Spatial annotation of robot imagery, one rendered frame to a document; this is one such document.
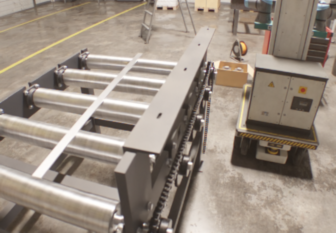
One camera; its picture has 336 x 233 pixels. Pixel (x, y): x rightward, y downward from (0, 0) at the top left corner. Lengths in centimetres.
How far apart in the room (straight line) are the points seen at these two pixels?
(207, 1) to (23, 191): 856
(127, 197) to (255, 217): 145
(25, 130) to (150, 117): 72
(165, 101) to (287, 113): 155
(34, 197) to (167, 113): 52
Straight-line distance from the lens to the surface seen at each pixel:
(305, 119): 221
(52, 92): 148
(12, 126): 130
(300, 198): 219
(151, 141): 58
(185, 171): 94
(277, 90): 206
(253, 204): 201
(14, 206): 173
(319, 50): 324
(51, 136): 114
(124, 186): 56
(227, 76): 348
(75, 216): 83
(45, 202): 88
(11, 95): 153
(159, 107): 71
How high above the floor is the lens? 153
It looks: 31 degrees down
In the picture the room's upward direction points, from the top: straight up
